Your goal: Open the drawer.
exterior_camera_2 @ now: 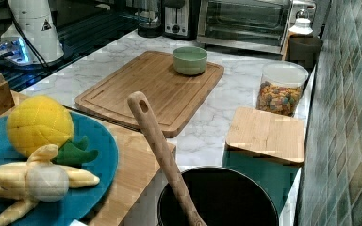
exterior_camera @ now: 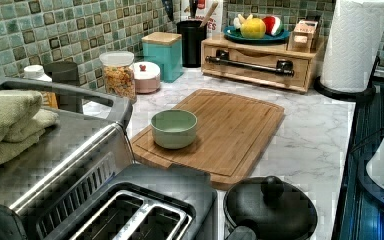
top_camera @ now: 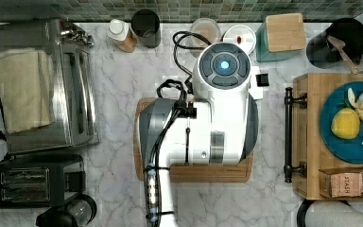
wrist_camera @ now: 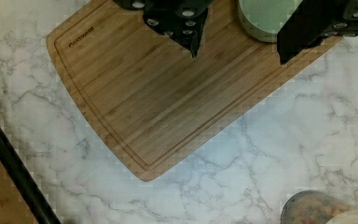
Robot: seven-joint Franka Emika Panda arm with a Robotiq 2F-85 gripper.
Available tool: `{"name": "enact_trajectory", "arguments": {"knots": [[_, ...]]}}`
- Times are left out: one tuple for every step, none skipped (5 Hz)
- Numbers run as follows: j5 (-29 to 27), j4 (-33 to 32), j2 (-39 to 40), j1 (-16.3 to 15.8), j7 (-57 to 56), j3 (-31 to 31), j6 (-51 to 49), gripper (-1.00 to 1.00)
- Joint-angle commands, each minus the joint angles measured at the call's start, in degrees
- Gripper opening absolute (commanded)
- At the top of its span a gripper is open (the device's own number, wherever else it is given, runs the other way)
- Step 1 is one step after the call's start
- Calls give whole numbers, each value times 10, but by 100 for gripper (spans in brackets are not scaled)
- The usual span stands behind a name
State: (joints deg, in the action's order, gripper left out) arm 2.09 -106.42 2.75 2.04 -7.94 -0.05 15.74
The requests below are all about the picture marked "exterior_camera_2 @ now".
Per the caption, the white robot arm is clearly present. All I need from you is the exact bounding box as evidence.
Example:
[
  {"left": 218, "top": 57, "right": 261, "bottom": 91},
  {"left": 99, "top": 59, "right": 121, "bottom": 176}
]
[{"left": 0, "top": 0, "right": 65, "bottom": 67}]

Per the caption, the bamboo cutting board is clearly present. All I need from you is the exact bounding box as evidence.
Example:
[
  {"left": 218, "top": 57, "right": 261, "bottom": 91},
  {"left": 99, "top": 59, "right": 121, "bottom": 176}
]
[{"left": 75, "top": 51, "right": 223, "bottom": 138}]

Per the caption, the wooden spoon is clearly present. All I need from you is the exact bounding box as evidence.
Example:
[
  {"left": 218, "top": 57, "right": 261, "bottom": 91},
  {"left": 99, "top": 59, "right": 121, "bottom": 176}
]
[{"left": 127, "top": 91, "right": 207, "bottom": 226}]

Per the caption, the green ceramic bowl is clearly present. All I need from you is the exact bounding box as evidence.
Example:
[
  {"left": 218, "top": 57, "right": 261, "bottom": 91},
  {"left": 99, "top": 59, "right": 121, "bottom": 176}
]
[{"left": 173, "top": 46, "right": 207, "bottom": 75}]

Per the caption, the black utensil holder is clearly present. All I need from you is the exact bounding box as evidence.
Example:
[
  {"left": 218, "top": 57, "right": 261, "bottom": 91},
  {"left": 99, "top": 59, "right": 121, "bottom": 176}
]
[{"left": 157, "top": 167, "right": 279, "bottom": 226}]

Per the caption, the black toaster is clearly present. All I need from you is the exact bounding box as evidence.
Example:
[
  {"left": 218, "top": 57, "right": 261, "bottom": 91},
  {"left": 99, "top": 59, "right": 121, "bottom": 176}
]
[{"left": 162, "top": 0, "right": 201, "bottom": 40}]

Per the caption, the teal canister with bamboo lid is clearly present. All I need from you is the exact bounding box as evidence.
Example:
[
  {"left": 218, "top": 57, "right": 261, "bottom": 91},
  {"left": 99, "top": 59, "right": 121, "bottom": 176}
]
[{"left": 222, "top": 107, "right": 305, "bottom": 212}]

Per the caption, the clear jar of cereal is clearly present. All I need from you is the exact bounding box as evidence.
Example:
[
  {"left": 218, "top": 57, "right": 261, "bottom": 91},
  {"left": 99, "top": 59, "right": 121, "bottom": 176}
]
[{"left": 256, "top": 61, "right": 308, "bottom": 117}]

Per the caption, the silver toaster oven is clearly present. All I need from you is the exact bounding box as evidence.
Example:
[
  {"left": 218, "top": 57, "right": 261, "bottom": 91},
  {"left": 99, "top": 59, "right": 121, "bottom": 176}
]
[{"left": 196, "top": 0, "right": 316, "bottom": 54}]

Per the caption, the dark grey cup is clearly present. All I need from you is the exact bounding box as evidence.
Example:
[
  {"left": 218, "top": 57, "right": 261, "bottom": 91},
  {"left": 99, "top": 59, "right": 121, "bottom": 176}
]
[{"left": 287, "top": 37, "right": 322, "bottom": 69}]

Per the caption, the yellow plush lemon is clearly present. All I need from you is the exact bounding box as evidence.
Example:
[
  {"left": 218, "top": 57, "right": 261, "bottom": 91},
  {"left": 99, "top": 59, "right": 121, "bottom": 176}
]
[{"left": 6, "top": 96, "right": 99, "bottom": 166}]

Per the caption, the white capped wooden bottle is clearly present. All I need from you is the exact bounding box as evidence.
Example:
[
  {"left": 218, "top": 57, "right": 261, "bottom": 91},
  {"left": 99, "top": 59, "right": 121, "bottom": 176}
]
[{"left": 282, "top": 9, "right": 313, "bottom": 61}]

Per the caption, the plush peeled banana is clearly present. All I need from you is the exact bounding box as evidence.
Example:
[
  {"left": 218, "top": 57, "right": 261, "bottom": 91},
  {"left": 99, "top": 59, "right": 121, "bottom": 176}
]
[{"left": 0, "top": 144, "right": 100, "bottom": 226}]

